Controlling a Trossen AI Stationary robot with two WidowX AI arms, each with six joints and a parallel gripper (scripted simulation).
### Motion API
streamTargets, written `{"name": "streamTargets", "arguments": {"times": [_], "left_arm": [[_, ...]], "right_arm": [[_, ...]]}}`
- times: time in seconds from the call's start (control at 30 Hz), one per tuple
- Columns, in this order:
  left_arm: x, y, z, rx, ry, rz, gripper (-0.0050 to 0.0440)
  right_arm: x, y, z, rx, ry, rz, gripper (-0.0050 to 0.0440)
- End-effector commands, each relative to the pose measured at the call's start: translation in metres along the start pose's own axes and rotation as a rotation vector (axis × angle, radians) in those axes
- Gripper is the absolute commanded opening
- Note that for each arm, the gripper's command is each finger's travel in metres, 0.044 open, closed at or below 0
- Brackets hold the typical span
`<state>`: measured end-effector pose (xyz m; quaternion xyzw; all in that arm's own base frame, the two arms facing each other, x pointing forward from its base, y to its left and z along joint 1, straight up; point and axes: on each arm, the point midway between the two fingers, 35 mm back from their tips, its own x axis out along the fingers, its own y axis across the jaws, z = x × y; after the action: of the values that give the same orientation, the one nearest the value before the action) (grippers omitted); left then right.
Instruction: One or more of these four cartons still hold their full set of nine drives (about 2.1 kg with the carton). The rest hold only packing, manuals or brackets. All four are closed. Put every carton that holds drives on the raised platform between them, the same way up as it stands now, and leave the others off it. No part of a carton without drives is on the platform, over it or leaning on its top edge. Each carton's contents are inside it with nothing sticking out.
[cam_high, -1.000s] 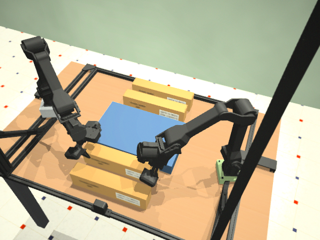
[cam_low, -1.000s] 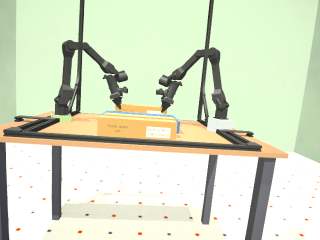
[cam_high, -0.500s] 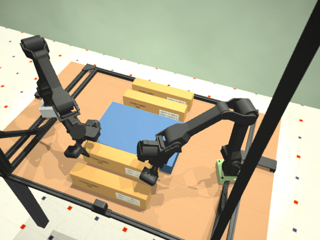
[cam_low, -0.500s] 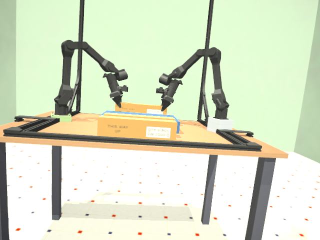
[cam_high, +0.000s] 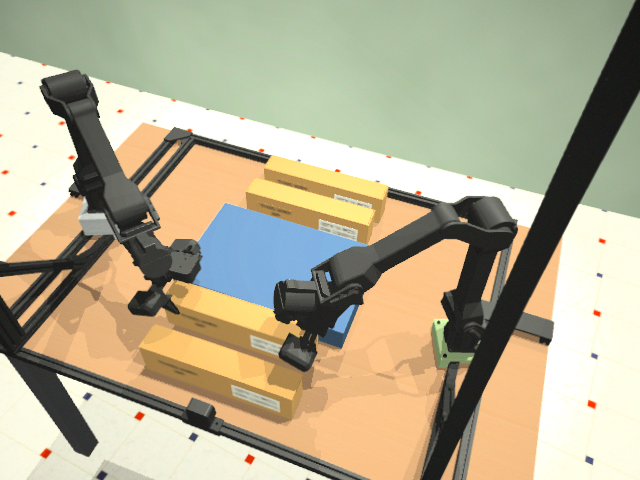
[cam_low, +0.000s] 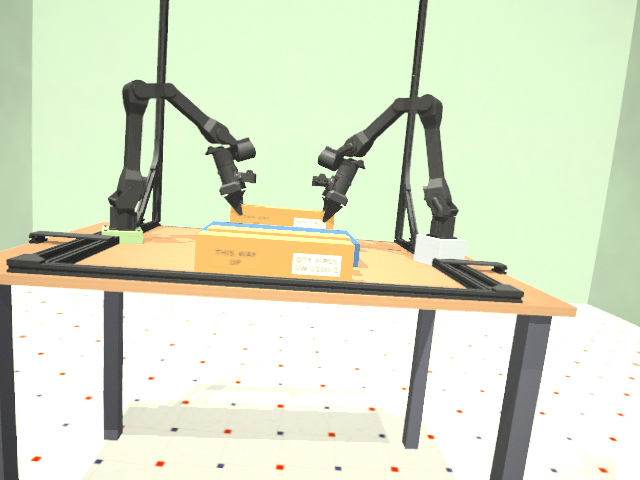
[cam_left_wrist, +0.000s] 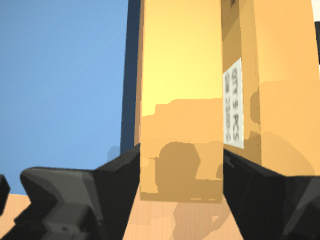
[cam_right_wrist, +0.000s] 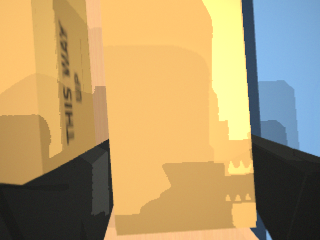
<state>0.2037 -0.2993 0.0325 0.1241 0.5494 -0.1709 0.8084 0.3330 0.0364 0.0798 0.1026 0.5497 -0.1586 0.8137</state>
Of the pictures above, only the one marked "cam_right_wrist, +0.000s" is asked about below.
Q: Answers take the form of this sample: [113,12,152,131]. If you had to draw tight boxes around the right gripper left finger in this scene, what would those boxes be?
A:
[0,139,114,240]

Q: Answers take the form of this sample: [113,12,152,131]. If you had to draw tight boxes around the tan cardboard box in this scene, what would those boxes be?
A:
[100,0,257,236]
[0,0,96,185]

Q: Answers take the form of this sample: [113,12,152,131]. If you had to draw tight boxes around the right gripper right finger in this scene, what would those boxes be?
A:
[251,134,320,240]

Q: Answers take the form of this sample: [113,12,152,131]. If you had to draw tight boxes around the blue raised platform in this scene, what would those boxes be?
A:
[241,0,320,157]

